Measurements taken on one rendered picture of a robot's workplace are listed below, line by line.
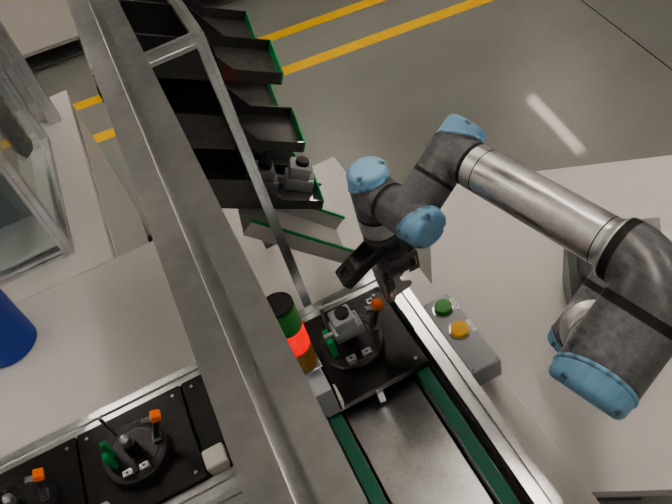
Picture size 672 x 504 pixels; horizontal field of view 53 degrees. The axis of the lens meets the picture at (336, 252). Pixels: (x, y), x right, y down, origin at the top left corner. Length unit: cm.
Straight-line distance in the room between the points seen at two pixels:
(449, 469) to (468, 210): 75
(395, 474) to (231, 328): 115
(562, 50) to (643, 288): 313
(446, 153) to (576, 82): 268
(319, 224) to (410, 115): 205
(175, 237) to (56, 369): 165
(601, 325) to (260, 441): 76
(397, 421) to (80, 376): 85
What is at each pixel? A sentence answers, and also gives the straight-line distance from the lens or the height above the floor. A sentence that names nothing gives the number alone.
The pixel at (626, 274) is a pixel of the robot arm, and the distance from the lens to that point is 94.
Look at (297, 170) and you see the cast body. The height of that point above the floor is 126.
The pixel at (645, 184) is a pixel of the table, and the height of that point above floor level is 86.
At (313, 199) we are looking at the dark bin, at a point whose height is 120.
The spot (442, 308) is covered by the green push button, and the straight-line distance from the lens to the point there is 150.
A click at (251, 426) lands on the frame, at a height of 199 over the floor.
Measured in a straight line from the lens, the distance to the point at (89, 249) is 217.
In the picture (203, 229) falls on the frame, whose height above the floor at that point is 199.
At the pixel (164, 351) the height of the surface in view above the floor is 86.
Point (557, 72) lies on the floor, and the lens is 382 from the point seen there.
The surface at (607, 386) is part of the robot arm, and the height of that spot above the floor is 137.
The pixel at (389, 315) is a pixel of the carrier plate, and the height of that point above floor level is 97.
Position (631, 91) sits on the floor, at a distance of 368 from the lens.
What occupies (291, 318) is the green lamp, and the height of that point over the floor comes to 140.
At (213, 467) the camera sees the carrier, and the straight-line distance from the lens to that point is 141.
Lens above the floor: 217
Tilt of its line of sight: 46 degrees down
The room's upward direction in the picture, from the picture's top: 18 degrees counter-clockwise
